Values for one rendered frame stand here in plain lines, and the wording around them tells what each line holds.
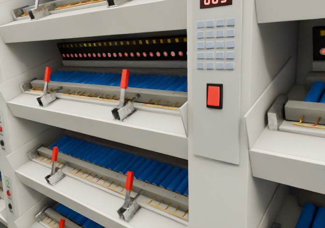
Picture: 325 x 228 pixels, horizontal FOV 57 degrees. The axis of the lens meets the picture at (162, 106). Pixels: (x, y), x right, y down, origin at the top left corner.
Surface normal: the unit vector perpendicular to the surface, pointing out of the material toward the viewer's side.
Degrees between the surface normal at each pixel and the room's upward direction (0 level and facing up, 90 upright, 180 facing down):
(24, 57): 90
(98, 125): 110
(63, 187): 21
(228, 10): 90
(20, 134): 90
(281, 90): 90
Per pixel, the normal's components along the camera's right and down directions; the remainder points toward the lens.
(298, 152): -0.25, -0.87
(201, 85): -0.63, 0.15
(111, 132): -0.58, 0.49
